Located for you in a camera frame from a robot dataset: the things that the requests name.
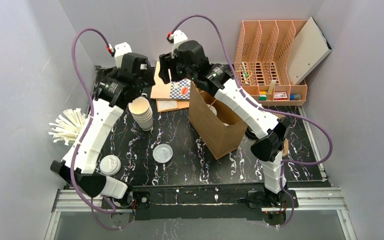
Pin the brown paper bag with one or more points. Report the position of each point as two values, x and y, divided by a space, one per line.
220 128

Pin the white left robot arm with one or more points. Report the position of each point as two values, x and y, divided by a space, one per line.
80 161

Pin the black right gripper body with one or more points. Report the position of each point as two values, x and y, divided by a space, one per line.
165 67

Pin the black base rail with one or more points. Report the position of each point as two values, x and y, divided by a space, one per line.
252 195

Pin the green cup of stirrers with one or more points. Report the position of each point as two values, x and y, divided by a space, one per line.
67 127

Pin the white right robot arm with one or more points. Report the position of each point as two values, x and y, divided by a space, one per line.
269 129

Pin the white lid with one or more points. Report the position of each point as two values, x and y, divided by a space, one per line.
162 153
110 165

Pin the checkered paper sheet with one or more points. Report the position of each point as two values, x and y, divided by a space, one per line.
180 90

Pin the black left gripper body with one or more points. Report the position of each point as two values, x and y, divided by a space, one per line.
144 76

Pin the orange file organizer rack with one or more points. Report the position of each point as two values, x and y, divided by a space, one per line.
262 56

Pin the stack of white lids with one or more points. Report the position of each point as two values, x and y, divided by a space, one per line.
142 113

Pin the white folder board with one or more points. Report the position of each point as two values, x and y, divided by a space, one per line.
309 48

